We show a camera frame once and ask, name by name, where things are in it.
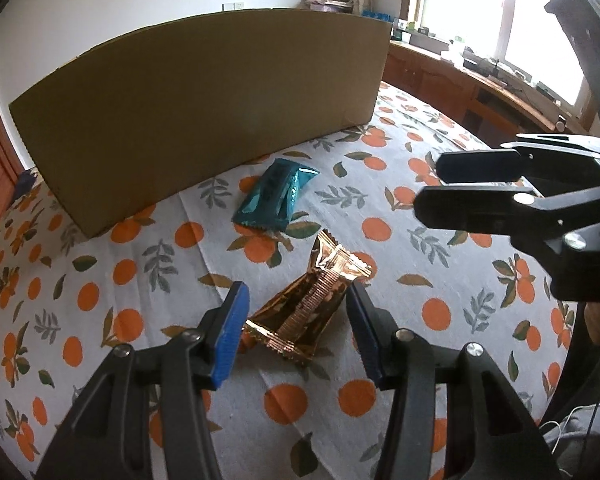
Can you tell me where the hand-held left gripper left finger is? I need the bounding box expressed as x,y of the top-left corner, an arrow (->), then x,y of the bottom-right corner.
35,281 -> 251,480

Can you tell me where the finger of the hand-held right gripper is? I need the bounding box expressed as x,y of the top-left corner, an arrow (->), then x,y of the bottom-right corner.
436,132 -> 600,185
413,180 -> 600,302

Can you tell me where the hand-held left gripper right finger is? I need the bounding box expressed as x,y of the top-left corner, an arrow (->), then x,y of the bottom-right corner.
346,281 -> 563,480

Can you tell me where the golden foil snack packet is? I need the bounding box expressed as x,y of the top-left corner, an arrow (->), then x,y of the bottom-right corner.
240,229 -> 372,361

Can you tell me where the brown cardboard box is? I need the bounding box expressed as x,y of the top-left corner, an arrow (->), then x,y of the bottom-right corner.
8,8 -> 392,239

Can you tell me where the long wooden cabinet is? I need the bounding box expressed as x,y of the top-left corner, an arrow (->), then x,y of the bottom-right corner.
380,40 -> 588,150

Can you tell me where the clutter of small desk items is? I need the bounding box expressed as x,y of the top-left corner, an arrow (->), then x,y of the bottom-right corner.
391,19 -> 571,128

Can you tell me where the orange fruit print bedsheet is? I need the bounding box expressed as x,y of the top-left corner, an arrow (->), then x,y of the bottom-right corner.
0,80 -> 581,480

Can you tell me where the wood framed window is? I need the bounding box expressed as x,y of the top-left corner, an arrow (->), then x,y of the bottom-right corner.
402,0 -> 598,121

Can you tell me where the teal foil snack packet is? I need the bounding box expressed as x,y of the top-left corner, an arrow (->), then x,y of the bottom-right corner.
231,158 -> 321,231

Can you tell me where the stack of books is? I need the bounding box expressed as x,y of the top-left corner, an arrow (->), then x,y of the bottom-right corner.
300,0 -> 356,14

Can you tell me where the grey cloth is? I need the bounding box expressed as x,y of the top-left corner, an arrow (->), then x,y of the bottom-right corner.
544,402 -> 600,480

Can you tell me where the dark blue cloth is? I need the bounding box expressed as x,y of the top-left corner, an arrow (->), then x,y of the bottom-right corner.
12,167 -> 43,206

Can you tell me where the white cable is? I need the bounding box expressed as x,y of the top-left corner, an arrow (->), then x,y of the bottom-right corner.
539,404 -> 600,442

